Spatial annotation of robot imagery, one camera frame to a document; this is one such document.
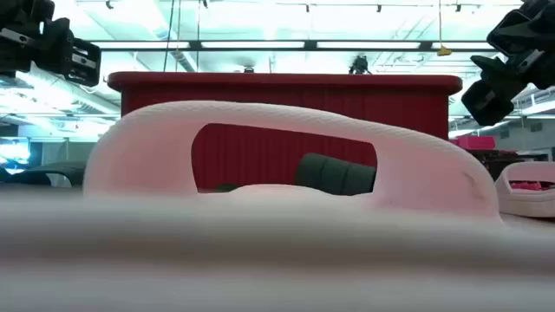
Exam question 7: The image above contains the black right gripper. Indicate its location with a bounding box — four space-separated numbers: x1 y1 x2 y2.
460 0 555 127

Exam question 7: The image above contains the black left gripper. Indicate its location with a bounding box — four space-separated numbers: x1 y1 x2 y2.
0 0 101 88

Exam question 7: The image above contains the pink slide sandal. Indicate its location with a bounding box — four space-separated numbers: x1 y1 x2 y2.
493 160 555 218
82 100 506 224

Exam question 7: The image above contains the red plastic bin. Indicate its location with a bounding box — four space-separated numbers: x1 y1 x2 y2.
107 71 464 194

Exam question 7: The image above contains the pink crate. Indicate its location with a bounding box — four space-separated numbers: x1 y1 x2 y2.
449 135 497 152

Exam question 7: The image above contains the glowing background screen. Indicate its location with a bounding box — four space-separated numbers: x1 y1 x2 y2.
0 137 31 170

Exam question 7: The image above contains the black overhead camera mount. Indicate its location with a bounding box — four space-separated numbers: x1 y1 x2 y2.
349 55 372 75

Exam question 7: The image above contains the black overhead frame bar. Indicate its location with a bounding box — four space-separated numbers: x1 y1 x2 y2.
88 39 500 53

